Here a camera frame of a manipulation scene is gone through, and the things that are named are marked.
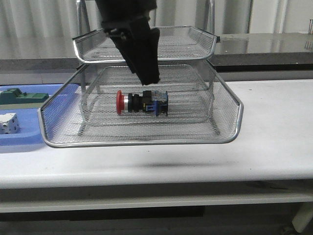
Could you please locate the dark grey background counter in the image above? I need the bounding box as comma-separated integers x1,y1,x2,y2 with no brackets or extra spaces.
0,33,313,72

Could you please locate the white table leg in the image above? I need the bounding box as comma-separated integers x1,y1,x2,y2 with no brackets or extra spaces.
291,202,313,233

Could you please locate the silver mesh top tray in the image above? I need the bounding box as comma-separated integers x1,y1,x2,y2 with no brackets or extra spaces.
73,25,218,64

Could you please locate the red emergency stop button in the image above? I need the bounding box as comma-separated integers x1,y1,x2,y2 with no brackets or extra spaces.
116,90,169,116

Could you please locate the black second robot arm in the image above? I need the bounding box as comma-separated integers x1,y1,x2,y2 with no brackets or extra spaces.
96,0,160,85

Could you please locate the white circuit breaker block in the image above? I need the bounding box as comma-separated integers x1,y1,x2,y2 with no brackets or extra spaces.
0,113,20,134

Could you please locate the grey metal rack frame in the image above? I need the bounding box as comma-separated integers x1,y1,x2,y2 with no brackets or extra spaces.
79,65,221,141

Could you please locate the green terminal block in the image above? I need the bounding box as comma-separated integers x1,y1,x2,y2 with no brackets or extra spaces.
0,88,49,110

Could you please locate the blue plastic tray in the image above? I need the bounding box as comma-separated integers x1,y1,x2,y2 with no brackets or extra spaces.
0,84,81,147

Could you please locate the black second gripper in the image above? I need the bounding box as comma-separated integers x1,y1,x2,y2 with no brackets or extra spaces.
100,9,160,85

